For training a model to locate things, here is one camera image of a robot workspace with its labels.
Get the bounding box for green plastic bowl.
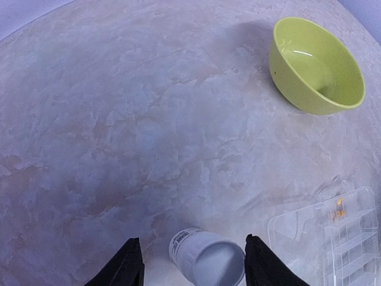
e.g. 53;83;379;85
268;17;365;115

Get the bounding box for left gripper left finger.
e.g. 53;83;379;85
85;238;145;286

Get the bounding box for clear plastic pill organizer box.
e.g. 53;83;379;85
267;185;380;285

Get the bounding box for orange pills in organizer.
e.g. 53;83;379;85
335;197;346;219

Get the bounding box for white capped pill bottle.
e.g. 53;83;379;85
168;228;245;285

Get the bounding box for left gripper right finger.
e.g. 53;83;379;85
245;234;308;286

